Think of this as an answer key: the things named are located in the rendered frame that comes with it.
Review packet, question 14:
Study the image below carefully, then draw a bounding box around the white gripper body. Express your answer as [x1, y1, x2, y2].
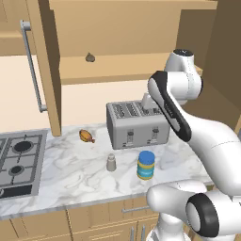
[139, 92, 156, 110]

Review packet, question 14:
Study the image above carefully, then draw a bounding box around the blue-lidded mayonnaise jar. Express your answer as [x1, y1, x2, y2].
[136, 150, 156, 182]

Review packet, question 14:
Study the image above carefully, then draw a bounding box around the grey shaker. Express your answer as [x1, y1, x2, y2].
[105, 153, 118, 172]

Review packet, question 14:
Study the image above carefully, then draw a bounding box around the tall wooden side cabinet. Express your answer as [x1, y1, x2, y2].
[175, 0, 241, 135]

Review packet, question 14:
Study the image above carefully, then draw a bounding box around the wooden cabinet door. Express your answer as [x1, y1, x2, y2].
[25, 0, 63, 137]

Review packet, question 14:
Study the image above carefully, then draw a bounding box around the grey four-slot toaster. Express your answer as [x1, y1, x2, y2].
[105, 100, 172, 151]

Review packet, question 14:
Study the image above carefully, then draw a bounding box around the orange-brown chicken drumstick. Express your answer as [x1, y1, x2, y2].
[78, 129, 96, 144]

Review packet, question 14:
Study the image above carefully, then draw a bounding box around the brown garlic bulb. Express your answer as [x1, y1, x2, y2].
[85, 52, 97, 63]

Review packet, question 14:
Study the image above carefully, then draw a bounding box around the wooden base cupboard door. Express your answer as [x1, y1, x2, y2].
[71, 225, 137, 241]
[137, 216, 162, 241]

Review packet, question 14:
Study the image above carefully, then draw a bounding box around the grey gas hob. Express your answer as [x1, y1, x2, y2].
[0, 130, 48, 200]

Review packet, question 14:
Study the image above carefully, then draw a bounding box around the plain wooden drawer front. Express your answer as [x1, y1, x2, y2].
[0, 209, 72, 241]

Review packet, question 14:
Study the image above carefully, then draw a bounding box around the open wooden wall cabinet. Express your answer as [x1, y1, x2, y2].
[48, 0, 219, 86]

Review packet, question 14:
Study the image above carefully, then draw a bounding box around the grey drawer handle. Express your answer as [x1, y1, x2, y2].
[120, 205, 152, 214]

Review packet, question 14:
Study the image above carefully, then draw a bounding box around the grey cabinet door handle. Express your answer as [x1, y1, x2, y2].
[19, 19, 48, 114]

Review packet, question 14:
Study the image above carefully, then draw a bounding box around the grey base cupboard handle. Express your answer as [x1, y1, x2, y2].
[139, 224, 146, 241]
[129, 225, 137, 241]

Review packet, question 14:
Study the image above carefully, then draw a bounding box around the closed wooden wall cabinet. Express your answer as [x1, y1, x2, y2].
[0, 0, 40, 57]

